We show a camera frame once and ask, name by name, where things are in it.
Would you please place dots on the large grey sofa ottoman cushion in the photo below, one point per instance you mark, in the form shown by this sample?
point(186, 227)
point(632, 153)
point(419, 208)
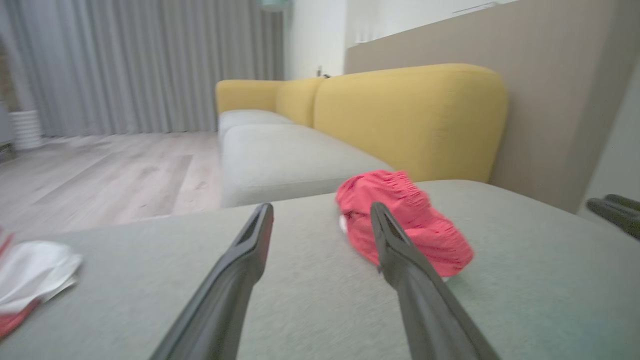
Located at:
point(325, 310)

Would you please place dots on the small red shorts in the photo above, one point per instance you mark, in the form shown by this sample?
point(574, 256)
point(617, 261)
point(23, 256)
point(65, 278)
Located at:
point(440, 225)

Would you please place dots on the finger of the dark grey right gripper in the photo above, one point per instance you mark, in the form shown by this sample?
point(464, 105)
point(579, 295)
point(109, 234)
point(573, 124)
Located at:
point(617, 217)
point(627, 201)

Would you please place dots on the white ribbed pot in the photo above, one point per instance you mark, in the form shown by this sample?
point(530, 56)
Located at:
point(25, 130)

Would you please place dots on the grey pleated curtain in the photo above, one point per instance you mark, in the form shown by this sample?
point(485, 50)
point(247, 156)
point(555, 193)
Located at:
point(140, 65)

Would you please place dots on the large yellow sofa backrest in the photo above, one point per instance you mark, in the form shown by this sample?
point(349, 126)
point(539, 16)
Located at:
point(410, 115)

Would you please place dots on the yellow sofa end backrest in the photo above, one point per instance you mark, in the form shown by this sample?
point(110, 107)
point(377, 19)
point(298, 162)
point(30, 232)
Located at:
point(245, 95)

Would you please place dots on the red basketball jersey white trim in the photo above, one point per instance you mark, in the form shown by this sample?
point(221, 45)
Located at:
point(30, 270)

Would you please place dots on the small grey sofa seat cushion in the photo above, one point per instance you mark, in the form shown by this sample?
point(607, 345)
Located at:
point(250, 117)

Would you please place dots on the narrow yellow sofa backrest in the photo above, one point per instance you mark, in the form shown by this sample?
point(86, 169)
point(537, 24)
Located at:
point(297, 100)

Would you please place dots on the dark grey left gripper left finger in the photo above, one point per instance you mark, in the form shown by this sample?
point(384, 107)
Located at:
point(220, 305)

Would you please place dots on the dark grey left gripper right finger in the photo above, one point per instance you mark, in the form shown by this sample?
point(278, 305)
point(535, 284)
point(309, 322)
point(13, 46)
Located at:
point(425, 310)

